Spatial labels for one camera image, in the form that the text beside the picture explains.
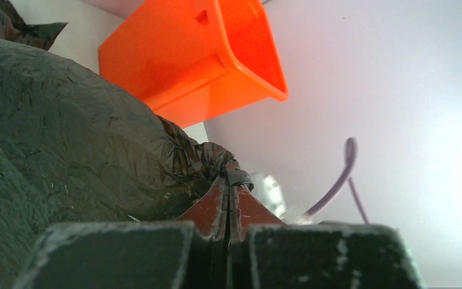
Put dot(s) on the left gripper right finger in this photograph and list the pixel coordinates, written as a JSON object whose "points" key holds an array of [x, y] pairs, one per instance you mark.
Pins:
{"points": [[267, 253]]}

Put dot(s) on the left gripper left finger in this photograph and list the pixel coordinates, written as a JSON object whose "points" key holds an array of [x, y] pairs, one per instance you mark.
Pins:
{"points": [[189, 252]]}

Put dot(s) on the black plastic trash bag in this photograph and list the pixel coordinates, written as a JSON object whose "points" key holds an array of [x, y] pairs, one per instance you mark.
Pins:
{"points": [[75, 148]]}

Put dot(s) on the orange plastic trash bin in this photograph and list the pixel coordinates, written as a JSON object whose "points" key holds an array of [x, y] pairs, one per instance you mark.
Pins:
{"points": [[190, 61]]}

